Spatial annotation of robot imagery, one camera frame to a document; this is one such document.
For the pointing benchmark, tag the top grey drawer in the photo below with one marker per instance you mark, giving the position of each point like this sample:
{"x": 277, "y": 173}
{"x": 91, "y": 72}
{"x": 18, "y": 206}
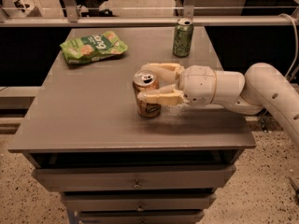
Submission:
{"x": 134, "y": 178}

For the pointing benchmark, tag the grey drawer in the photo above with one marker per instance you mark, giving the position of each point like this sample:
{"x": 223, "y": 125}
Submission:
{"x": 134, "y": 178}
{"x": 138, "y": 202}
{"x": 146, "y": 217}

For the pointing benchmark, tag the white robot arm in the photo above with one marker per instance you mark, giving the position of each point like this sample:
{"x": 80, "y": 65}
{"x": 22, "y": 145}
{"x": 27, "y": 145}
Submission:
{"x": 261, "y": 87}

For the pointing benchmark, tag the orange soda can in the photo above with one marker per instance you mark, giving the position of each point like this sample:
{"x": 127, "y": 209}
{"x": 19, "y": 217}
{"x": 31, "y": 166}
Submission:
{"x": 146, "y": 80}

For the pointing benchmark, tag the green soda can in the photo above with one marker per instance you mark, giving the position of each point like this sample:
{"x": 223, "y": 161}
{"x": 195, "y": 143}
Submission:
{"x": 183, "y": 37}

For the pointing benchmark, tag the middle grey drawer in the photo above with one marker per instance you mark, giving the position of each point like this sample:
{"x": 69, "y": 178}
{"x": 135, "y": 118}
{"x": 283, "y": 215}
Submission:
{"x": 138, "y": 202}

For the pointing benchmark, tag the grey drawer cabinet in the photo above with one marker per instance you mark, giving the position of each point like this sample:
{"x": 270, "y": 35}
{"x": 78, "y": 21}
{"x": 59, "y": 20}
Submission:
{"x": 86, "y": 117}

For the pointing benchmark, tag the bottom grey drawer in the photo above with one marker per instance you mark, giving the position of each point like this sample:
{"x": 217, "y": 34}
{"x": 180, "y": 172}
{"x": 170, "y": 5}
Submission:
{"x": 146, "y": 217}

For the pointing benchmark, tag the green snack bag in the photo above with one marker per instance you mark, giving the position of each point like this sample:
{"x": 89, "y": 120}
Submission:
{"x": 93, "y": 48}

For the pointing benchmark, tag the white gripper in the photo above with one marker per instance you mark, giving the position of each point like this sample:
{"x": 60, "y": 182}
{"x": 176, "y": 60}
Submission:
{"x": 197, "y": 85}

